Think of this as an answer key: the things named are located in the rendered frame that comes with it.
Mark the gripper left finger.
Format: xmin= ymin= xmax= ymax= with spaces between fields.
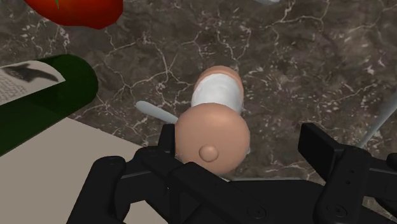
xmin=66 ymin=123 xmax=268 ymax=224

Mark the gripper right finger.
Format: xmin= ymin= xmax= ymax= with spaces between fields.
xmin=297 ymin=122 xmax=397 ymax=224

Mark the peach and white doll figure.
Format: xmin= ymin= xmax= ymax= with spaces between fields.
xmin=135 ymin=65 xmax=251 ymax=175

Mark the green bottle with white label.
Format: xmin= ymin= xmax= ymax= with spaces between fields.
xmin=0 ymin=53 xmax=99 ymax=157

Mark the red tomato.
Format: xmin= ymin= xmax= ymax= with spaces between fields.
xmin=23 ymin=0 xmax=124 ymax=31

